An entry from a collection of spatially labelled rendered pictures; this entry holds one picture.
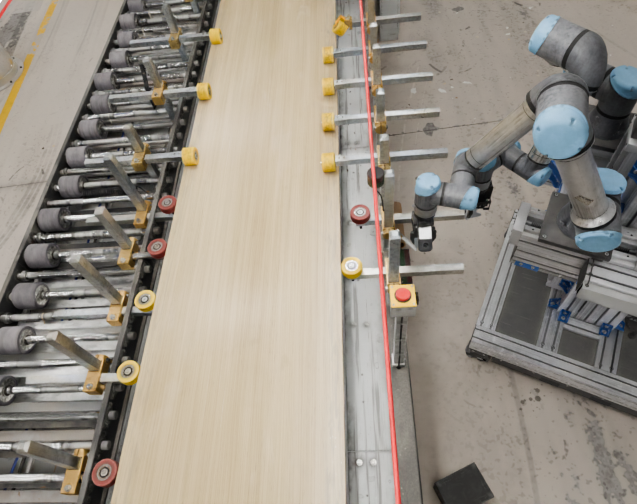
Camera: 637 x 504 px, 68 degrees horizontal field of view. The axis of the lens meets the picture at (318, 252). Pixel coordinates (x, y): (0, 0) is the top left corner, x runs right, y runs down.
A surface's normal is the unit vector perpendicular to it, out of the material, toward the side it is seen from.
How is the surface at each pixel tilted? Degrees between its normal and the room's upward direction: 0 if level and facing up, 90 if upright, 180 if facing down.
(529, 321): 0
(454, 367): 0
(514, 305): 0
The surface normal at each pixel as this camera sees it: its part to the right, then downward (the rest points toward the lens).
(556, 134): -0.37, 0.73
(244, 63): -0.11, -0.55
